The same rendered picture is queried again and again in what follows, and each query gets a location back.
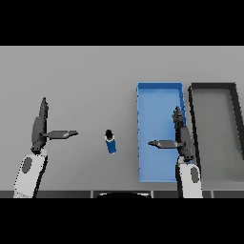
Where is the blue rectangular bin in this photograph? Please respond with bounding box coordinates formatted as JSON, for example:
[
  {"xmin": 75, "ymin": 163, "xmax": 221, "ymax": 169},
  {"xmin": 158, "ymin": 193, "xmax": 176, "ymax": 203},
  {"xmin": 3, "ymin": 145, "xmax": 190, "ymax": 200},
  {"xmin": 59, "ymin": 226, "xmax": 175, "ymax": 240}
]
[{"xmin": 135, "ymin": 82, "xmax": 193, "ymax": 184}]

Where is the dark grey rectangular bin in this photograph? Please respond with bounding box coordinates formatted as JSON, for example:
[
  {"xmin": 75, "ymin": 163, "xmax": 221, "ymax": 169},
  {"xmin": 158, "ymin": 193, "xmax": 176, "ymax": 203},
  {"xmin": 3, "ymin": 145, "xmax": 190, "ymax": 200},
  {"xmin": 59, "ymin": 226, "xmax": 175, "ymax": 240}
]
[{"xmin": 187, "ymin": 82, "xmax": 244, "ymax": 183}]

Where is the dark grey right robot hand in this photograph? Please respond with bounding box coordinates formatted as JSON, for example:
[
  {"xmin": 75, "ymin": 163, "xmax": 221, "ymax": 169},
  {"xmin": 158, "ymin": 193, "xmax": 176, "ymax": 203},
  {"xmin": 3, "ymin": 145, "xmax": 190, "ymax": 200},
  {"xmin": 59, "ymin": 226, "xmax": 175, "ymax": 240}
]
[{"xmin": 147, "ymin": 106, "xmax": 196, "ymax": 164}]

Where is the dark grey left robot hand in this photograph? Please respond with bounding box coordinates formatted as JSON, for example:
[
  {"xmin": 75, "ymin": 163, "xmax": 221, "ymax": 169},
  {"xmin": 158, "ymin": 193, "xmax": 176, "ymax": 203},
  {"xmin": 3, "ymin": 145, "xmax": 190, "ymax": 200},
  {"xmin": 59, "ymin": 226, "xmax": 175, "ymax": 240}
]
[{"xmin": 30, "ymin": 96, "xmax": 79, "ymax": 156}]

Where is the blue pipe with dark end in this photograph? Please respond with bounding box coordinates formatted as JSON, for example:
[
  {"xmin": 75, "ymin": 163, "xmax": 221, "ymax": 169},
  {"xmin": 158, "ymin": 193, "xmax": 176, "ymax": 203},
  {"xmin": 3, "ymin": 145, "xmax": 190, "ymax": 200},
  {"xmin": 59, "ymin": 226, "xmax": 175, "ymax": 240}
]
[{"xmin": 104, "ymin": 128, "xmax": 117, "ymax": 155}]

